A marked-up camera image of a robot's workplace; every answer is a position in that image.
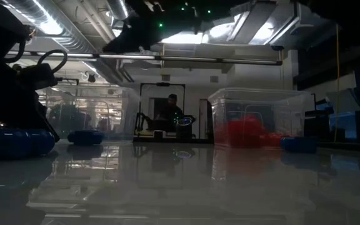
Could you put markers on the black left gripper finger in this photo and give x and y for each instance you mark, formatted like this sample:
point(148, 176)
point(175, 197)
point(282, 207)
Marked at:
point(45, 125)

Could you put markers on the ceiling light panel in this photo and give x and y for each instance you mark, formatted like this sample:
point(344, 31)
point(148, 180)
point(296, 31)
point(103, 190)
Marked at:
point(181, 38)

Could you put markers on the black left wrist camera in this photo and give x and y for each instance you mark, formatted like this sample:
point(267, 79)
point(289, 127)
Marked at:
point(37, 76)

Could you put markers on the clear plastic bin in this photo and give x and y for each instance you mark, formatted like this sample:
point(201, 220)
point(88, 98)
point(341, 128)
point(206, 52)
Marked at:
point(277, 103)
point(120, 103)

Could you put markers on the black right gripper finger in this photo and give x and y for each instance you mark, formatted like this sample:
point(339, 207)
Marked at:
point(127, 40)

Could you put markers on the red toy block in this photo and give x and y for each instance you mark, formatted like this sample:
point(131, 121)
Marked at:
point(275, 140)
point(247, 128)

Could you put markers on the person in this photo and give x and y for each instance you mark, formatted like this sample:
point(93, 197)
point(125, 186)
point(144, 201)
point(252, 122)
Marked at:
point(170, 114)

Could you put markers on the silver ceiling duct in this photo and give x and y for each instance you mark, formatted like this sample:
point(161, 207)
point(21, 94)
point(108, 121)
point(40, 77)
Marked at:
point(119, 7)

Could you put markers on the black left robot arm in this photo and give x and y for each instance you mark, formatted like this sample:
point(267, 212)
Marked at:
point(2, 25)

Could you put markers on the grey tilted panel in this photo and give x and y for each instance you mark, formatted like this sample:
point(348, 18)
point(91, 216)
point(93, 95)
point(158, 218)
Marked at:
point(344, 101)

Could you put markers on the long ceiling pipe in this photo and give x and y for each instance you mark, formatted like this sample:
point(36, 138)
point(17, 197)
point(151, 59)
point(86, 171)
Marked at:
point(198, 59)

